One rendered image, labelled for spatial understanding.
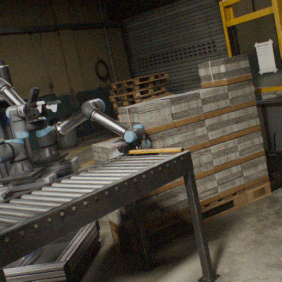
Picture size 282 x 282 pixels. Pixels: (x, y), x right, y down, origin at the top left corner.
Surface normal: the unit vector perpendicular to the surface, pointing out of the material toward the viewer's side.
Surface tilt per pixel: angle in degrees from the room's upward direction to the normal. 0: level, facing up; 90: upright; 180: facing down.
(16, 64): 90
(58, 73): 90
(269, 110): 90
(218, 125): 90
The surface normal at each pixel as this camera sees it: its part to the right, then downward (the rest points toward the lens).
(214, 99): 0.52, 0.03
